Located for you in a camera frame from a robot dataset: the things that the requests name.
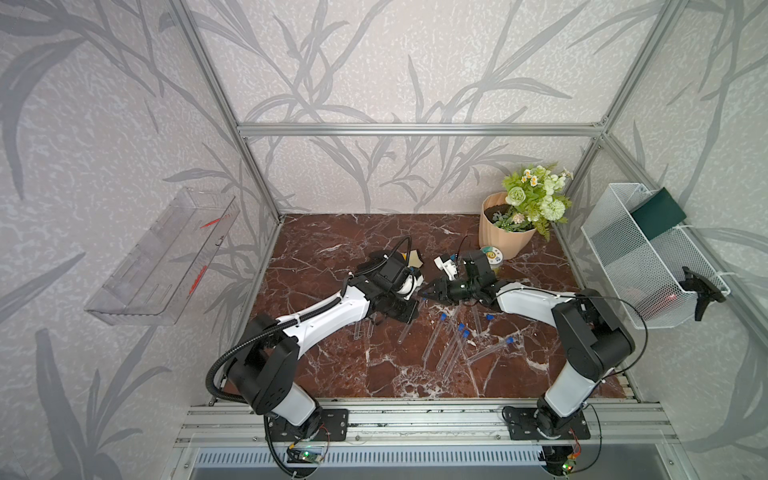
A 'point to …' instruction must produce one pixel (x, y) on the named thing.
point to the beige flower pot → (504, 225)
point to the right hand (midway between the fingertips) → (420, 294)
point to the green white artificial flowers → (532, 196)
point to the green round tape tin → (494, 256)
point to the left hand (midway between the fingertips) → (417, 315)
